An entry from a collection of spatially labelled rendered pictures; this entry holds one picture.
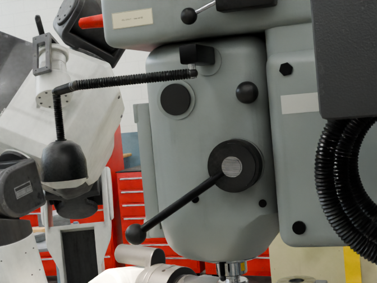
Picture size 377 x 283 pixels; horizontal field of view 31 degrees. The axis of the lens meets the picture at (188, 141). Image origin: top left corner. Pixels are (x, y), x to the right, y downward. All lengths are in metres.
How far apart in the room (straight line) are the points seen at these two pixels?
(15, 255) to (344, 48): 0.88
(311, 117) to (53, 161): 0.40
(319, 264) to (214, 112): 1.94
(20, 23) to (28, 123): 10.46
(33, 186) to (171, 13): 0.55
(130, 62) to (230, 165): 10.00
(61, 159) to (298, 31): 0.41
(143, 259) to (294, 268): 1.71
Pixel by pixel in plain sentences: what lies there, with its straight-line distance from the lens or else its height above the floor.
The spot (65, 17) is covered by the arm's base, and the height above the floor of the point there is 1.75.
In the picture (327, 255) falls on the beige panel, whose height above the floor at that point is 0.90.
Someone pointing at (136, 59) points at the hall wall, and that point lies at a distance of 10.84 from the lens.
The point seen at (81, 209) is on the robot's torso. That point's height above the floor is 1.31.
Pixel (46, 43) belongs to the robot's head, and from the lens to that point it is 1.32.
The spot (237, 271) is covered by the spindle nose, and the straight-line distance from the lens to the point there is 1.05.
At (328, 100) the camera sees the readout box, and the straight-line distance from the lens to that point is 0.63.
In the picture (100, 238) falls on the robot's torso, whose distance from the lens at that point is 1.70.
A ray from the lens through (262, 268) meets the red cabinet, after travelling 5.79.
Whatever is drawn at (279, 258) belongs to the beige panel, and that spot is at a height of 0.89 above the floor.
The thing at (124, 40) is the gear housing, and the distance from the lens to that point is 0.96.
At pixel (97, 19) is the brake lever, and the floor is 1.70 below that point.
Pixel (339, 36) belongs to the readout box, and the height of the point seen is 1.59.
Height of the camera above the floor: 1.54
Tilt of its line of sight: 3 degrees down
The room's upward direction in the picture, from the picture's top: 5 degrees counter-clockwise
